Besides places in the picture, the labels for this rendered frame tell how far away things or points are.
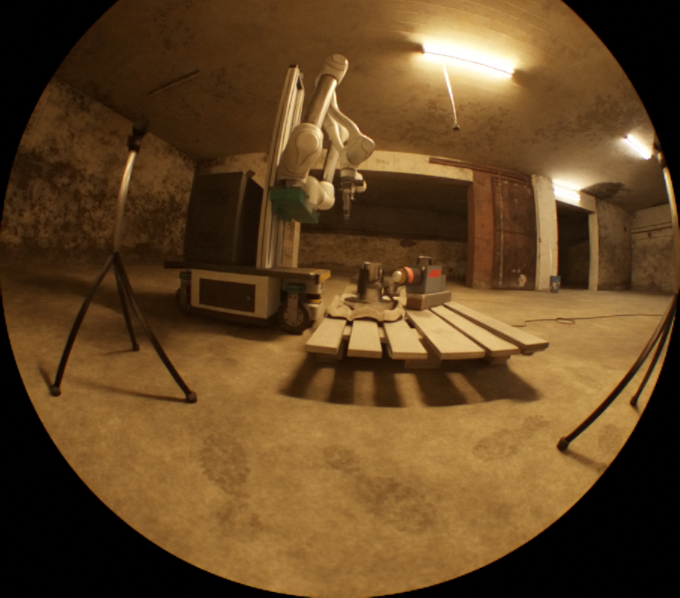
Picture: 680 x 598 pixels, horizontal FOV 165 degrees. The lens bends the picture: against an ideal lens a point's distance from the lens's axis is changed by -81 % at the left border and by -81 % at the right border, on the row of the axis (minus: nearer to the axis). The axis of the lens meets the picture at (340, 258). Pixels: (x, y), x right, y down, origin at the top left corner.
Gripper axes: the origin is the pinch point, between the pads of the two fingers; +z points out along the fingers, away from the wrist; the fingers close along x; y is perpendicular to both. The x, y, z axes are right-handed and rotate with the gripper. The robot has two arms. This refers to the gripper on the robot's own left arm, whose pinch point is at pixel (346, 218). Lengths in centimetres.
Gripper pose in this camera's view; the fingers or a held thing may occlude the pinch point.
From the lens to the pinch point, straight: 157.4
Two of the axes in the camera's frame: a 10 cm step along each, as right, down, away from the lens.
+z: -0.7, 10.0, -0.2
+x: 0.4, 0.2, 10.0
